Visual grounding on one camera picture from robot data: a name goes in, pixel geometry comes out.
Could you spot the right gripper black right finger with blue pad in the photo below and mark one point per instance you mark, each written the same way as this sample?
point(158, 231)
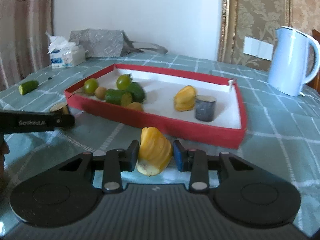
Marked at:
point(198, 163)

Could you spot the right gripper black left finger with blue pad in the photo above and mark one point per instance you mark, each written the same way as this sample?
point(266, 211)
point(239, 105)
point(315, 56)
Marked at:
point(111, 164)

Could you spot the yellow jackfruit piece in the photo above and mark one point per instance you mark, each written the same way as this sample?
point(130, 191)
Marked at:
point(155, 152)
point(184, 100)

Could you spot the dark sugarcane piece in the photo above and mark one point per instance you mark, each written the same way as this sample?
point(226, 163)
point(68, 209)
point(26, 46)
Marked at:
point(60, 108)

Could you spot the black sugarcane piece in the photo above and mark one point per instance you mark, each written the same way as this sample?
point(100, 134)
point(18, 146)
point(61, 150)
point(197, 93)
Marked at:
point(205, 108)

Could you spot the green cucumber piece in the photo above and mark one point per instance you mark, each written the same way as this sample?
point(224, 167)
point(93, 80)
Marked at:
point(118, 97)
point(27, 87)

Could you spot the green avocado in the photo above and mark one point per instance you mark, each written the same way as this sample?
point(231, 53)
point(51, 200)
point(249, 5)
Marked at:
point(137, 92)

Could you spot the brown longan fruit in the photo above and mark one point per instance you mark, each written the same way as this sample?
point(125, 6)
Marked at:
point(136, 106)
point(100, 93)

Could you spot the green tomato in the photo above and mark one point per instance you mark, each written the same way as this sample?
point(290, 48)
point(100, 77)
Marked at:
point(90, 86)
point(123, 81)

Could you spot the person's hand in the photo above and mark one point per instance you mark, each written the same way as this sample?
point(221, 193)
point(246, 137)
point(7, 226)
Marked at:
point(4, 151)

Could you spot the green cucumber piece on table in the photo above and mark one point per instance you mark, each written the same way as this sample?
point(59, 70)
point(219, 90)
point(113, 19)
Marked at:
point(27, 87)

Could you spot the red shallow box tray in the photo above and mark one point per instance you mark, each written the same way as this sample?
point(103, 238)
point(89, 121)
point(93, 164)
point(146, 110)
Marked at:
point(161, 85)

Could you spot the tissue paper pack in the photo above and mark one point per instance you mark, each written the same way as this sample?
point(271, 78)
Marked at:
point(64, 54)

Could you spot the teal checked tablecloth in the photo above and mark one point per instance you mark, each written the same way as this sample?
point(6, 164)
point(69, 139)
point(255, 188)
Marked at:
point(282, 131)

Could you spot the beige curtain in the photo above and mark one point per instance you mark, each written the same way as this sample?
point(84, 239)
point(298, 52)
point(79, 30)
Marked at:
point(24, 44)

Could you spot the grey patterned paper bag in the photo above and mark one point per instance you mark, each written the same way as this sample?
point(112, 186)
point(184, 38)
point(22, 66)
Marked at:
point(111, 43)

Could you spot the light blue electric kettle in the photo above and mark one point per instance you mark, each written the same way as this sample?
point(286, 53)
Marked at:
point(289, 64)

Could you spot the white wall switch panel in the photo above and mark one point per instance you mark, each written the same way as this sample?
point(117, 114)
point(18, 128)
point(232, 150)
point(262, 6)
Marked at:
point(257, 48)

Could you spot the gold wall frame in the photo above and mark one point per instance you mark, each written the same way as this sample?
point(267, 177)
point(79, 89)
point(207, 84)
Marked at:
point(258, 19)

